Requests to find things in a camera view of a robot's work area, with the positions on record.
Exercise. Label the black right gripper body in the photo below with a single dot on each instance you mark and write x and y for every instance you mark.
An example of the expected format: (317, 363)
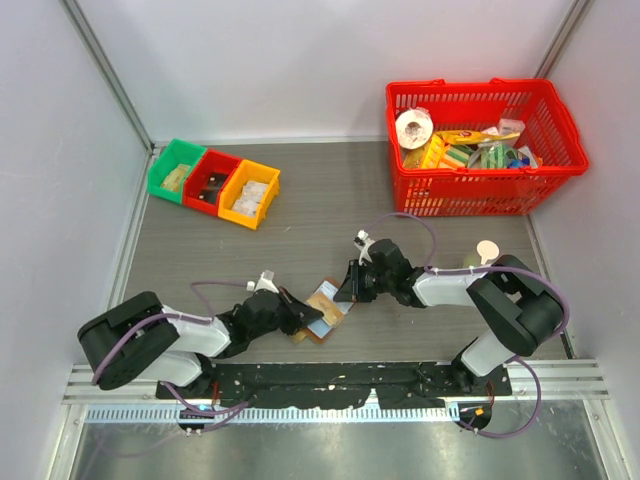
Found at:
(371, 282)

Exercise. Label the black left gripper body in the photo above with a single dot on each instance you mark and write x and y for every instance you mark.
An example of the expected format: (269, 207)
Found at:
(276, 322)

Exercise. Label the gold card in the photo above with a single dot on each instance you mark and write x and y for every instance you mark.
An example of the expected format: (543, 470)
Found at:
(332, 314)

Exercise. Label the silver white card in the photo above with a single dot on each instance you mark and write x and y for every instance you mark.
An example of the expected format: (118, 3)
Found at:
(238, 208)

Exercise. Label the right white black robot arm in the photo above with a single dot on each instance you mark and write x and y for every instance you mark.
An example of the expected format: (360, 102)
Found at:
(521, 309)

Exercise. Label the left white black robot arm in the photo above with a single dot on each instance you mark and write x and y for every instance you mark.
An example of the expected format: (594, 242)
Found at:
(144, 339)

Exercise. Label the silver card in yellow bin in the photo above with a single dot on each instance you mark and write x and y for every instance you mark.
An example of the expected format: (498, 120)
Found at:
(255, 187)

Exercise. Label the black cards in red bin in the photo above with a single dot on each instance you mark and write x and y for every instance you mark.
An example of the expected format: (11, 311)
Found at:
(210, 192)

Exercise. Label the gold cards in green bin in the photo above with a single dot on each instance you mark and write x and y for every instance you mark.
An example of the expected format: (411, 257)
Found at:
(174, 180)

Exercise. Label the green bottle white cap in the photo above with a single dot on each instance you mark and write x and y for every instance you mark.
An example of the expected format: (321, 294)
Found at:
(484, 253)

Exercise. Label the yellow snack packets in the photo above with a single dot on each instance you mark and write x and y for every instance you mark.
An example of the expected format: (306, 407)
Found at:
(449, 149)

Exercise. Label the red plastic bin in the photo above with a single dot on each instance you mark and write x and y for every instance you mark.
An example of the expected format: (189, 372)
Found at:
(206, 181)

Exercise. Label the yellow plastic bin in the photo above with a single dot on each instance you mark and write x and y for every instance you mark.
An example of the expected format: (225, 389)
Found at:
(248, 171)

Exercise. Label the white tape roll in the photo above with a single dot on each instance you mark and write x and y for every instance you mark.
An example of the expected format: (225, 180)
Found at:
(414, 128)

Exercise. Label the green white package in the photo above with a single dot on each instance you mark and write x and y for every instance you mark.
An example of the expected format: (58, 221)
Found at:
(496, 155)

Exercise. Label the green plastic bin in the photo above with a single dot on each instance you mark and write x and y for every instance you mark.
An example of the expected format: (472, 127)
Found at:
(177, 152)

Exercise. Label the blue white package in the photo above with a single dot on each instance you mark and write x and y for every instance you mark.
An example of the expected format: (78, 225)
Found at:
(525, 157)

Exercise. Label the red shopping basket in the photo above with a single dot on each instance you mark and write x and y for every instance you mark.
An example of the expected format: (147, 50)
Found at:
(550, 132)

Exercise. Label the white pink box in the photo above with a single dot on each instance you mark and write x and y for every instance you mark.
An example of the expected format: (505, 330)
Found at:
(506, 129)

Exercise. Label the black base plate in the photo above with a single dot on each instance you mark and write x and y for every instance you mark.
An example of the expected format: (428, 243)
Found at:
(338, 386)

